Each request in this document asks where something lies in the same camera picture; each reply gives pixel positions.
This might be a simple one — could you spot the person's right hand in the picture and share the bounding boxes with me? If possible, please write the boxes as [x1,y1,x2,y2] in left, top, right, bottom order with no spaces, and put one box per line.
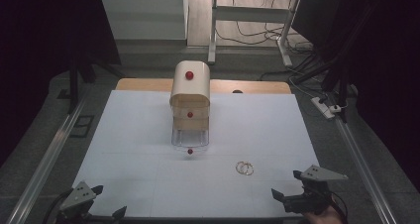
[302,204,345,224]

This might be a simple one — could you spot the white power strip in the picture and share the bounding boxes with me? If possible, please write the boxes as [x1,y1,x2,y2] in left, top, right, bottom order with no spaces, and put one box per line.
[310,96,337,120]

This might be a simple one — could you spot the aluminium floor rail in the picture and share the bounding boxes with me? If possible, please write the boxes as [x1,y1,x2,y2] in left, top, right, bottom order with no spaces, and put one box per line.
[5,90,87,224]
[332,116,398,224]

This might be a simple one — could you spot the small cream drawer cabinet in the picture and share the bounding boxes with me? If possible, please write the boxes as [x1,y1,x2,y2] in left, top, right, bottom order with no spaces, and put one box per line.
[168,60,211,132]

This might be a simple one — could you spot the black floor cables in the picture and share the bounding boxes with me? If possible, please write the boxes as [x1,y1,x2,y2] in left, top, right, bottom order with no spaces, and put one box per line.
[216,0,315,54]

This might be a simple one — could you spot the black floor socket plate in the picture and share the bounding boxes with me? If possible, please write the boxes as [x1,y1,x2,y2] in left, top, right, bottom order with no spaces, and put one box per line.
[69,114,95,139]

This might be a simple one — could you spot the clear drawer with red knob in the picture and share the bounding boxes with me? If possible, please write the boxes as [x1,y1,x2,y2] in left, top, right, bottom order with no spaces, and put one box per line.
[170,128,211,156]

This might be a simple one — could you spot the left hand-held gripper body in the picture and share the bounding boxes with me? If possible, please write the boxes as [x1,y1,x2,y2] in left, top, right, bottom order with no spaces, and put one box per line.
[56,180,97,222]

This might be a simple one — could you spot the white paper sheet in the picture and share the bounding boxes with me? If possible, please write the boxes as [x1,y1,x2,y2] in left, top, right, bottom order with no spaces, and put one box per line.
[71,89,321,219]

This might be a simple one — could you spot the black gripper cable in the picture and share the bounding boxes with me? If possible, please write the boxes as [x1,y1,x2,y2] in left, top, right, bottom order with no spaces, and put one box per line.
[42,187,74,224]
[330,191,350,224]

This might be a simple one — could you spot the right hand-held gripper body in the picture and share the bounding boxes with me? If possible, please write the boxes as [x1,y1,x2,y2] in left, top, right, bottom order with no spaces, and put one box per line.
[283,165,349,215]

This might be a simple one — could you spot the white desk frame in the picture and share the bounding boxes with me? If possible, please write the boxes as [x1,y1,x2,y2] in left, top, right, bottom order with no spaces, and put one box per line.
[207,0,302,68]

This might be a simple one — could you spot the black stand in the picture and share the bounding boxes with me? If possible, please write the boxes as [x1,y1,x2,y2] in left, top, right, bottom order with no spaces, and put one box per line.
[321,5,361,124]
[67,52,100,115]

